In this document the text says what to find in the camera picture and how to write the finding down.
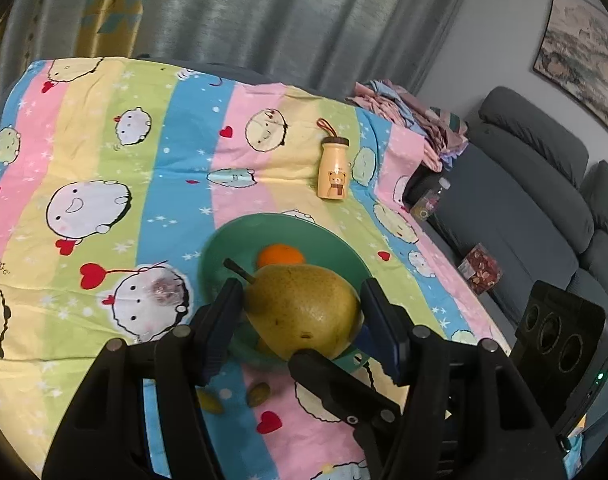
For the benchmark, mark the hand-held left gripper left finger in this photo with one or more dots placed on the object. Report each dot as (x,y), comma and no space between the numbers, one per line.
(219,330)

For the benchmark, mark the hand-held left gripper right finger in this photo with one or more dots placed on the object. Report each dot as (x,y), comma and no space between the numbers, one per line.
(384,330)

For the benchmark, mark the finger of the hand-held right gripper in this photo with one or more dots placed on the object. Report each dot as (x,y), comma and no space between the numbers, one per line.
(329,380)

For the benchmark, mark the plastic-wrapped red apple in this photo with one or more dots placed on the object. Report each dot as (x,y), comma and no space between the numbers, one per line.
(161,290)

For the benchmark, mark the yellow-green pear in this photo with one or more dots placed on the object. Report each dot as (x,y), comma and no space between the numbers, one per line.
(304,310)

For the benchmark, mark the green plastic bowl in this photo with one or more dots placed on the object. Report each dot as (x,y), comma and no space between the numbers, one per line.
(234,245)

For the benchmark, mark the orange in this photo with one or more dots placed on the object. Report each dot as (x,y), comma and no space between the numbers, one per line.
(279,255)

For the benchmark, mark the brown kiwi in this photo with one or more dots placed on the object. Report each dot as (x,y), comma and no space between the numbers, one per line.
(259,393)

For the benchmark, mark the red patterned snack packet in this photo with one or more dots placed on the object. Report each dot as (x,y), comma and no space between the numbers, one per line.
(481,270)

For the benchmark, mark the clear plastic bottle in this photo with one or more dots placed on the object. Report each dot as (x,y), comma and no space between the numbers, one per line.
(429,202)

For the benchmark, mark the grey sofa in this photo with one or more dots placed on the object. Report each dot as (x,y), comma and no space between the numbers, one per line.
(534,185)

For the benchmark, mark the yellow bear print bottle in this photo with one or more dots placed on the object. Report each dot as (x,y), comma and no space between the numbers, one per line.
(334,170)

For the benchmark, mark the colourful cartoon printed blanket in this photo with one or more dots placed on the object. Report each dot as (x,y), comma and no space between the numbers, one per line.
(134,160)

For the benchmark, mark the pile of folded clothes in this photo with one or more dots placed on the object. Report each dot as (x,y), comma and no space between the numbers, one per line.
(409,110)

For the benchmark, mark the grey curtain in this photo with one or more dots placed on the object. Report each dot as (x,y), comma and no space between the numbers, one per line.
(284,20)

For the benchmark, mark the gold patterned curtain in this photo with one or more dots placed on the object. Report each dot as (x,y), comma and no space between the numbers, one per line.
(114,10)

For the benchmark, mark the framed landscape wall picture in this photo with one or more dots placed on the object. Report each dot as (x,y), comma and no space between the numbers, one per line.
(579,55)

